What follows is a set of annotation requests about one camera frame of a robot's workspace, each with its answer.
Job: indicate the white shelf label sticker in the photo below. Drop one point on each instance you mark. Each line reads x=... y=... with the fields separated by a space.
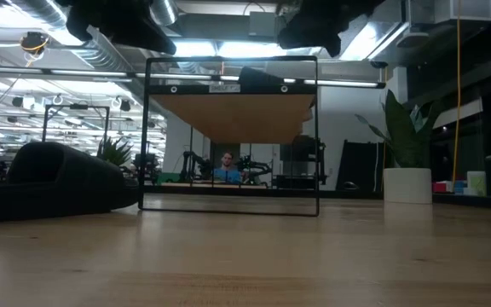
x=224 y=88

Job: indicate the blue and white box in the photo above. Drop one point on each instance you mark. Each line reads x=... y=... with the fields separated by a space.
x=460 y=187

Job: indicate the small spiky green plant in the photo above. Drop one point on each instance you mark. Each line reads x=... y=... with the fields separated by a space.
x=115 y=153

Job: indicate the red box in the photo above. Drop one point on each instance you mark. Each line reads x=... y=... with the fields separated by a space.
x=440 y=187

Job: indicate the black frame wooden shelf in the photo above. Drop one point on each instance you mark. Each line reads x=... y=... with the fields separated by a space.
x=237 y=119

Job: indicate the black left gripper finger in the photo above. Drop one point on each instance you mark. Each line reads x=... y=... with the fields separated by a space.
x=143 y=27
x=151 y=47

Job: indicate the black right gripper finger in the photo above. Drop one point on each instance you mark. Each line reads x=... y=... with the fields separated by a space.
x=309 y=30
x=326 y=46

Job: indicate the black upright panel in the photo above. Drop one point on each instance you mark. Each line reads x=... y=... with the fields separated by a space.
x=358 y=166

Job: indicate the black aluminium rig frame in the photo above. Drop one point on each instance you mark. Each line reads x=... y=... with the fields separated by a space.
x=356 y=195

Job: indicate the black equipment cart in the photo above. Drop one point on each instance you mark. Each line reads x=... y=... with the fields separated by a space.
x=301 y=162

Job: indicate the green and white box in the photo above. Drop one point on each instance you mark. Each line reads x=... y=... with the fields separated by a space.
x=477 y=183

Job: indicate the person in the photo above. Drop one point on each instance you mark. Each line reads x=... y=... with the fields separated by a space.
x=227 y=172

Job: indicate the black slide sandal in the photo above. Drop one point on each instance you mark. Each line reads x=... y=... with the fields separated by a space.
x=58 y=183

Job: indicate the snake plant in white pot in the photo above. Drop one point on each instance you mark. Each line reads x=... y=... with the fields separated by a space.
x=405 y=183

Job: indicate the background black robot arm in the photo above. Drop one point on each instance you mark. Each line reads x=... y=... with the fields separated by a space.
x=194 y=164
x=254 y=168

